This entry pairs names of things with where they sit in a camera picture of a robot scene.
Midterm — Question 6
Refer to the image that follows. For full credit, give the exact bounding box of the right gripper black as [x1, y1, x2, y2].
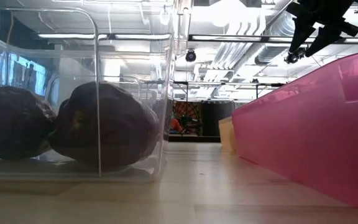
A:
[286, 0, 358, 58]

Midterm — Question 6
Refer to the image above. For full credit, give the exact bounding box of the clear plastic bin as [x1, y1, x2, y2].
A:
[0, 0, 177, 184]
[47, 75, 171, 141]

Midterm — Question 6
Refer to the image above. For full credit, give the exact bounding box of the small black hanging device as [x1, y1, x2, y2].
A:
[285, 47, 306, 65]

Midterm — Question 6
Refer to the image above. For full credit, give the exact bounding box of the pink plastic tray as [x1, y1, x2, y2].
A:
[231, 49, 358, 211]

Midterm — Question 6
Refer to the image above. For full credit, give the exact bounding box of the black cabinet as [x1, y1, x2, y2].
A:
[201, 101, 235, 138]

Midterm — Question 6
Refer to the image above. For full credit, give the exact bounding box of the orange plastic tray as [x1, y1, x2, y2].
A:
[218, 116, 237, 152]

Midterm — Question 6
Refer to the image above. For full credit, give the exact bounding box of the colourful patterned backdrop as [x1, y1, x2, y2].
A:
[170, 100, 203, 136]

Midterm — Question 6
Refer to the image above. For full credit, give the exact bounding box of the person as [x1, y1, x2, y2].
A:
[170, 118, 183, 134]

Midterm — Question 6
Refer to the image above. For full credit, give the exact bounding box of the black background rack frame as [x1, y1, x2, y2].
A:
[172, 80, 287, 102]

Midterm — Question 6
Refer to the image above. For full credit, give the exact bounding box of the black overhead camera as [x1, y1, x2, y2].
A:
[185, 49, 198, 63]

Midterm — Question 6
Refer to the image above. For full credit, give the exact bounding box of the black aluminium rig frame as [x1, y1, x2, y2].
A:
[168, 33, 358, 144]

